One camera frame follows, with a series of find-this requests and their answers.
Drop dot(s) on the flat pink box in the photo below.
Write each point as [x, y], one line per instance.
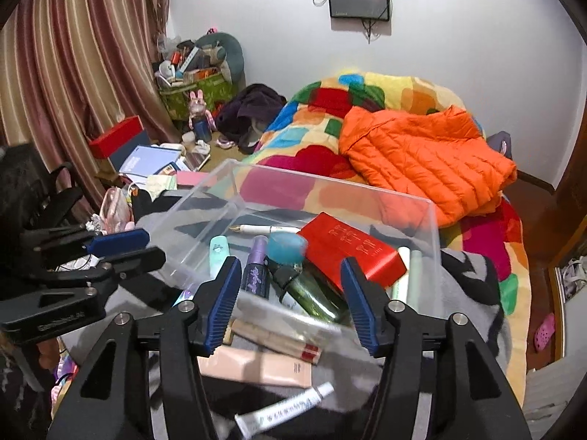
[192, 178]

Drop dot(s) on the small black wall monitor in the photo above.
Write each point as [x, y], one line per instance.
[360, 0]

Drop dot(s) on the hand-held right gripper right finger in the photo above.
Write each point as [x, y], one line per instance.
[360, 305]

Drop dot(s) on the pink clog shoe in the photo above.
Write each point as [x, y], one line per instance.
[545, 332]

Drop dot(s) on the red gift box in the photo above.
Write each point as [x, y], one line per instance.
[117, 137]

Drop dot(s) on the orange down jacket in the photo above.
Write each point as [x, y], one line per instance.
[426, 160]

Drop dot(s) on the white printed tube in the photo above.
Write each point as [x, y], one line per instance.
[284, 410]

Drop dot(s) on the purple spray bottle black cap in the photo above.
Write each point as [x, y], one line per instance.
[256, 266]

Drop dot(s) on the colourful patchwork blanket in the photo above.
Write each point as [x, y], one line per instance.
[316, 156]

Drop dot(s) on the beige tube red band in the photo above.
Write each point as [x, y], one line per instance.
[275, 341]

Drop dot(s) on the pink pouch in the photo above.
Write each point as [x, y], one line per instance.
[114, 211]

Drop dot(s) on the dark clothing pile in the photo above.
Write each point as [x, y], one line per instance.
[247, 110]

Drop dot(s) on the white shoes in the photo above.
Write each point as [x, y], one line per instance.
[573, 277]

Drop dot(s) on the round blue lid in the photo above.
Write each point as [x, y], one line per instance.
[286, 247]

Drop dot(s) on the pale green tube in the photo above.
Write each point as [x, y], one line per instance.
[416, 266]

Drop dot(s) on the blue and white booklet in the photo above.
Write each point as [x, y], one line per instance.
[146, 160]

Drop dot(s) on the clear plastic storage bin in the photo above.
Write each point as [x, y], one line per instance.
[284, 201]

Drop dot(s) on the mint green tube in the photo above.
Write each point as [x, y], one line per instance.
[219, 250]

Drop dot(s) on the pink bunny toy bottle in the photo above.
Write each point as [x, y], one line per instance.
[199, 119]

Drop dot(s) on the grey and black blanket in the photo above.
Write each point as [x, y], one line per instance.
[467, 293]

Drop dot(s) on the white pen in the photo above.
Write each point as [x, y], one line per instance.
[266, 229]

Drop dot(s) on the green bottle black dropper cap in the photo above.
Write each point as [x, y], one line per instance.
[312, 295]

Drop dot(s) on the green neck pillow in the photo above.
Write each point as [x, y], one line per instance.
[234, 50]

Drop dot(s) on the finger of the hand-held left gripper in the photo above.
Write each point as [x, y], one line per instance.
[121, 242]
[133, 261]

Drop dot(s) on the striped pink curtain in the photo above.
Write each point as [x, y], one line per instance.
[69, 78]

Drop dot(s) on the green patterned storage bag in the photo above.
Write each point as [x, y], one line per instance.
[197, 96]

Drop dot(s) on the beige cosmetic tube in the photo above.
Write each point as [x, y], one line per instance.
[257, 366]

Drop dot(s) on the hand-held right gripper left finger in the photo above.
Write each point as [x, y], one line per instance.
[222, 305]

